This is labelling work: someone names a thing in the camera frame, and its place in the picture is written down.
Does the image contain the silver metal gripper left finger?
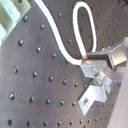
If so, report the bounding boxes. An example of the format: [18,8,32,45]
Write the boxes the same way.
[78,62,126,115]

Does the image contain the black silver gripper right finger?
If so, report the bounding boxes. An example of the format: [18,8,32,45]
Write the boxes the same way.
[87,37,128,67]

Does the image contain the white cable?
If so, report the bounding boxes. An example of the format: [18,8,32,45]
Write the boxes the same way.
[34,0,98,65]

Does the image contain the light green cable clip fixture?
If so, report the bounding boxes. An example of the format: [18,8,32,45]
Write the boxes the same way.
[0,0,31,47]

